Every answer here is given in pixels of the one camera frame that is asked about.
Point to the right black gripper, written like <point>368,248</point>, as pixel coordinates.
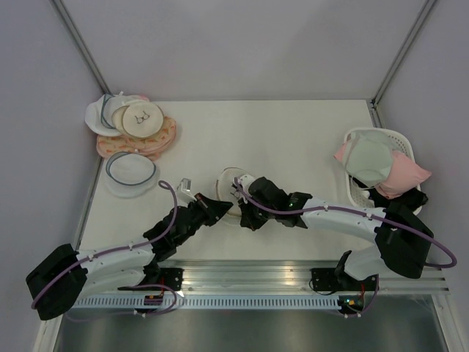
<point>248,218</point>

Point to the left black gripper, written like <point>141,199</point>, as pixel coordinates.
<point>214,210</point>

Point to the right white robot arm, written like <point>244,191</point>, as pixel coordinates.
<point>399,240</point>

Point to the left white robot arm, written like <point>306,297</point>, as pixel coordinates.
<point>67,275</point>

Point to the beige bag with bra print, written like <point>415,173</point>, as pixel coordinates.
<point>139,119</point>

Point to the pale green bra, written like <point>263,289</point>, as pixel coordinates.
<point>368,157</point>

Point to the white plastic laundry basket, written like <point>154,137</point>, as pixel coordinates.
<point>359,195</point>

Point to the white bag blue rim rear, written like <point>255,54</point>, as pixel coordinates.
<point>98,115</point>

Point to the pink bra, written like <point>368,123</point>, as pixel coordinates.
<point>405,174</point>

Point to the black garment in basket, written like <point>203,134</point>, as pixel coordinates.
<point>412,199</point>

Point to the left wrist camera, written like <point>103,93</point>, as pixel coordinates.
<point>184,191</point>

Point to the aluminium mounting rail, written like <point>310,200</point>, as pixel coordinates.
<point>220,277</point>

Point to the white slotted cable duct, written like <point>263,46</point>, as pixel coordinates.
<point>134,301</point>

